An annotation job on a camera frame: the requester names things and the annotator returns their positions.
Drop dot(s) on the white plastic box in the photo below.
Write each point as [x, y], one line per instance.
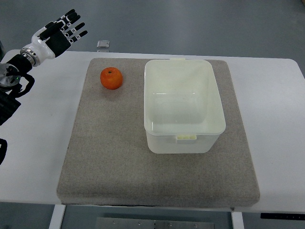
[183, 112]

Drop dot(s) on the grey felt mat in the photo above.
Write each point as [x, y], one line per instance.
[108, 161]

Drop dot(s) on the black table control panel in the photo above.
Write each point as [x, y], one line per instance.
[282, 216]

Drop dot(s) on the orange fruit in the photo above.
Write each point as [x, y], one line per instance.
[111, 78]

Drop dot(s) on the white table left leg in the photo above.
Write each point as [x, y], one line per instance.
[57, 217]

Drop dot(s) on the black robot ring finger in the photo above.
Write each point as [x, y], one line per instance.
[72, 31]

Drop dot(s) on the black object at left edge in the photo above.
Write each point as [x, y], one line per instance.
[3, 149]

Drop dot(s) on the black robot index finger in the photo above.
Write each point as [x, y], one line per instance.
[65, 18]

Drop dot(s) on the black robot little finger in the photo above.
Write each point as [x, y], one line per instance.
[75, 38]

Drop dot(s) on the white table leg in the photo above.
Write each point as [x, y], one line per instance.
[237, 220]
[57, 217]

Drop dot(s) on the small silver floor plate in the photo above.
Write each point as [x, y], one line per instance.
[103, 44]

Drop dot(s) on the white table right leg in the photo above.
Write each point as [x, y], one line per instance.
[237, 220]

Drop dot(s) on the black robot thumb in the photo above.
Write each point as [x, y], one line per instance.
[51, 28]

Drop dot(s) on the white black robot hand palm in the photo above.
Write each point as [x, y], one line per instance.
[50, 48]

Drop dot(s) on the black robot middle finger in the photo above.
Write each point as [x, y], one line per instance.
[74, 18]

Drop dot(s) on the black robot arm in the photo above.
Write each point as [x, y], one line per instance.
[15, 80]

